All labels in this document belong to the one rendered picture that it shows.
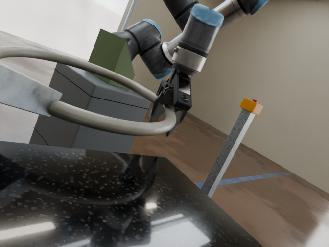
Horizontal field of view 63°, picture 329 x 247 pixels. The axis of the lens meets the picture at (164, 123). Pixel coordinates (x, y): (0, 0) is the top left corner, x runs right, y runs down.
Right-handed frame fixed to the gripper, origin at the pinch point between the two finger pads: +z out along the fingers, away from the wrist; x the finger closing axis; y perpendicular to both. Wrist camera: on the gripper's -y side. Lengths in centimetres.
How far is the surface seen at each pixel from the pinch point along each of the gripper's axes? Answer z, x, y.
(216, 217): 2.8, -6.2, -33.1
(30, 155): 1.6, 30.3, -27.9
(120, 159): 2.8, 12.9, -18.7
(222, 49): -66, -323, 671
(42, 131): 45, 36, 74
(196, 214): 2.5, -1.0, -33.8
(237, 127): 13, -96, 103
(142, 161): 3.3, 7.0, -16.1
